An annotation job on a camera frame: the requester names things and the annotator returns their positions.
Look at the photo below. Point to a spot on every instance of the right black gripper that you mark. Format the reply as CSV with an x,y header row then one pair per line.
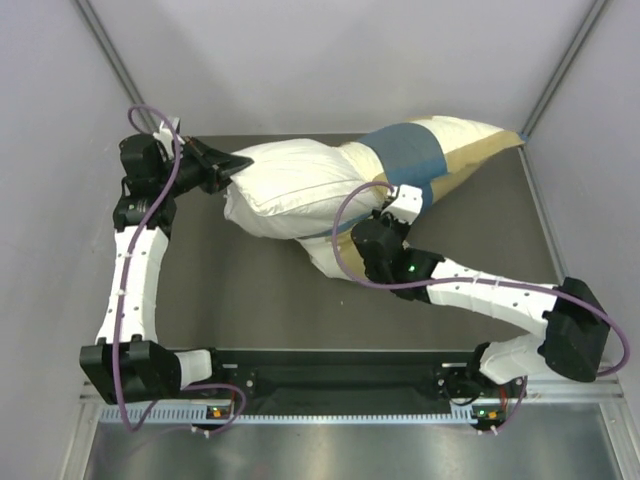
x,y
387,217

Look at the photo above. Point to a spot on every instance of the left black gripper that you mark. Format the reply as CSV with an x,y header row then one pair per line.
x,y
214,167

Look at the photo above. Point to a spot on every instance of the white pillow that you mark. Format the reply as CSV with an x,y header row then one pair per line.
x,y
292,190

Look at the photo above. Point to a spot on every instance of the checkered blue beige white pillowcase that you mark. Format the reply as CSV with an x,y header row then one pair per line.
x,y
436,154

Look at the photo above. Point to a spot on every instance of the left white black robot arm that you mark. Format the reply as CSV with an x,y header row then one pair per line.
x,y
126,363

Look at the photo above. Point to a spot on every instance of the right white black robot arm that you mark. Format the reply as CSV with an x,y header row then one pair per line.
x,y
562,324

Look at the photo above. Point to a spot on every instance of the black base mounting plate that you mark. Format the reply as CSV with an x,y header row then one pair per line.
x,y
436,374

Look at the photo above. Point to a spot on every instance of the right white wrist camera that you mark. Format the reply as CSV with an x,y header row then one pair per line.
x,y
404,203

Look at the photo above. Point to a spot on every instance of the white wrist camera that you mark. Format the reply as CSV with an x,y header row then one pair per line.
x,y
404,203
165,133

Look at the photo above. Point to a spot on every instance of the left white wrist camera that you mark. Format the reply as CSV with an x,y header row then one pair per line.
x,y
165,133

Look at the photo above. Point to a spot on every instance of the left aluminium frame post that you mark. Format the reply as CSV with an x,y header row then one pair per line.
x,y
100,35

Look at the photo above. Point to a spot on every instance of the aluminium frame post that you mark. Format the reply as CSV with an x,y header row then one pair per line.
x,y
586,26
100,35

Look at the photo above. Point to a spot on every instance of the grey slotted cable duct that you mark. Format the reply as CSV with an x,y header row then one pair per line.
x,y
220,413

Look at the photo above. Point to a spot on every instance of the right aluminium frame post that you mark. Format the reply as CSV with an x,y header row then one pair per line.
x,y
586,26

